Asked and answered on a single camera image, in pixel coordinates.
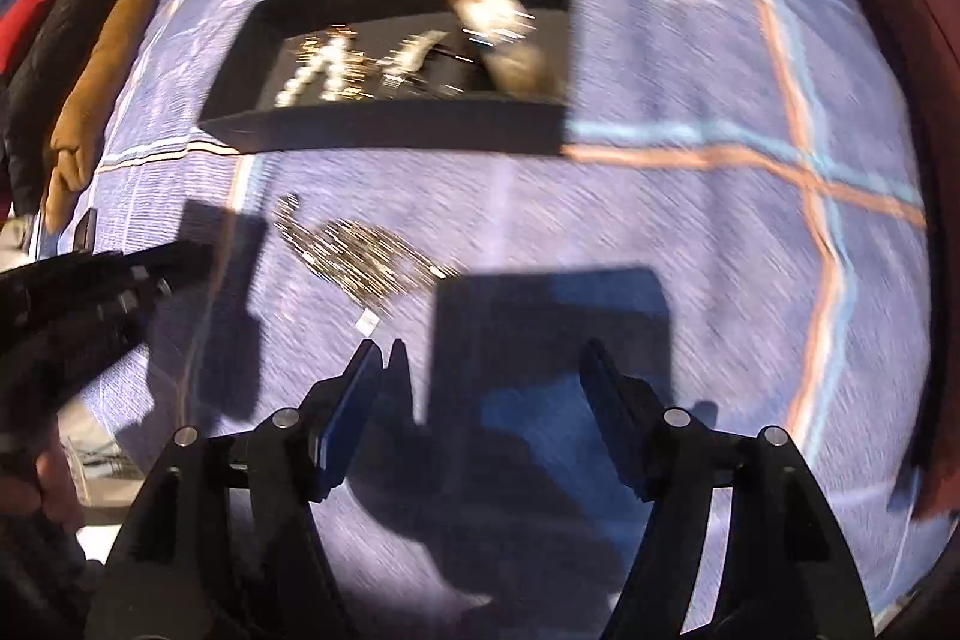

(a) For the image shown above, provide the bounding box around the black jewelry box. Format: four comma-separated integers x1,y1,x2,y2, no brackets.
199,0,571,156

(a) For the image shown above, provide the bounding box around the person left hand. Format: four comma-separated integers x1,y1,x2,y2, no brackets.
0,424,85,533

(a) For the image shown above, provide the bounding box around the white pearl bracelet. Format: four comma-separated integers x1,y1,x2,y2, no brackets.
273,27,355,109

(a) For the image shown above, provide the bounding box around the blue plaid bed sheet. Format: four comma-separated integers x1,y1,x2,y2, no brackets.
82,0,952,638

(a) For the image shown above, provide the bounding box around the dark red pillow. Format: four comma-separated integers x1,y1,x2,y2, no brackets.
859,0,958,520

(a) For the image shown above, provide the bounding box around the mustard brown pillow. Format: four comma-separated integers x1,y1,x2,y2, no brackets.
43,0,158,234

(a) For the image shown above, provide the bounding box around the silver chain necklace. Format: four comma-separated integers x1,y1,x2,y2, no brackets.
270,191,459,316

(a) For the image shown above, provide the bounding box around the tan strap wristwatch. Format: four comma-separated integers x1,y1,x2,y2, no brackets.
446,0,563,103

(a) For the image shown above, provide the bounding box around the black quilted pillow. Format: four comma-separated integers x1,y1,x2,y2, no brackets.
2,0,117,216

